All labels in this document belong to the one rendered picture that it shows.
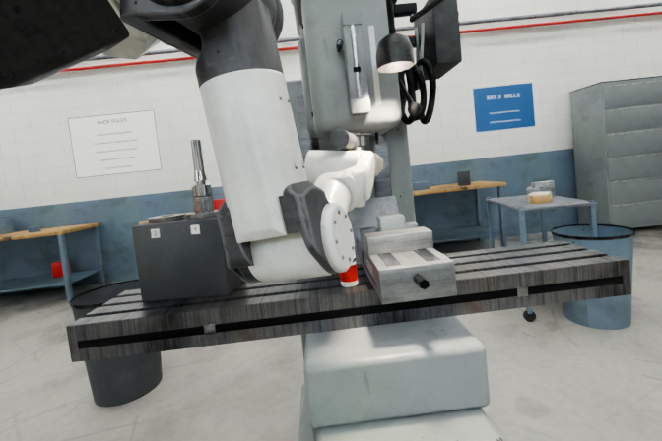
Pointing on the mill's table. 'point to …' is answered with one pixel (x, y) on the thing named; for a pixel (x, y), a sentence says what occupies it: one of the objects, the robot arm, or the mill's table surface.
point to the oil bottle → (350, 276)
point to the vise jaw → (398, 240)
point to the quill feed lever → (409, 99)
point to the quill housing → (328, 61)
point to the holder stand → (181, 258)
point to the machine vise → (426, 258)
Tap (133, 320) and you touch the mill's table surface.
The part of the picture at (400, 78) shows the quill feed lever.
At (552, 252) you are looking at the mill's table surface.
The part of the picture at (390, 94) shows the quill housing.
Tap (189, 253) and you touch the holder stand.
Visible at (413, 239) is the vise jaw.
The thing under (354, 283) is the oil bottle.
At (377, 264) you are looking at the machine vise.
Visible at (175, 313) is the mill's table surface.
